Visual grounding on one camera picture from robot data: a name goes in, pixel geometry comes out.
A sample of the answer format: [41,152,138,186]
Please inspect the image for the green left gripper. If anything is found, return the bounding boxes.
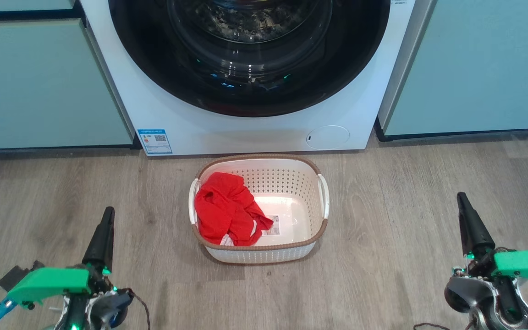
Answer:
[7,206,132,328]

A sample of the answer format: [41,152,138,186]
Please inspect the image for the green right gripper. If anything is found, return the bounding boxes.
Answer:
[444,192,528,314]

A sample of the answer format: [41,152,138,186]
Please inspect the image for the red garment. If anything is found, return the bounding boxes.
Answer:
[194,172,275,247]

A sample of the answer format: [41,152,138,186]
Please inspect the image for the washing machine door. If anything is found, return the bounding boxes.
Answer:
[108,0,391,117]

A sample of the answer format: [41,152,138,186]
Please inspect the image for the white front-load washing machine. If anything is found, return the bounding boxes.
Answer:
[79,0,434,156]

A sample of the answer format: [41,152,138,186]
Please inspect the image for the blue energy label sticker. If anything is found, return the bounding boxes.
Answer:
[137,129,173,155]

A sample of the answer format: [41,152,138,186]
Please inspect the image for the pale green cabinet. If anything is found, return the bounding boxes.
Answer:
[0,0,136,151]
[376,0,528,140]

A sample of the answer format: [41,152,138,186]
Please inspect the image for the printed basket label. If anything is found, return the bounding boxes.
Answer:
[261,214,282,236]

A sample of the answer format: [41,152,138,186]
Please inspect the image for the round white filter cover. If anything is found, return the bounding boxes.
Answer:
[306,125,350,150]

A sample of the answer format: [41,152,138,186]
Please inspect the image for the white basket with brown rim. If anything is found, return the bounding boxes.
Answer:
[188,154,330,265]

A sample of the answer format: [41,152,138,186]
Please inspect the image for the thin black cable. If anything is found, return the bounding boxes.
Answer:
[129,289,151,330]
[413,322,475,330]

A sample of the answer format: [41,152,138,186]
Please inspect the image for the blue-plug camera cable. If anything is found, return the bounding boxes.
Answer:
[0,297,17,330]

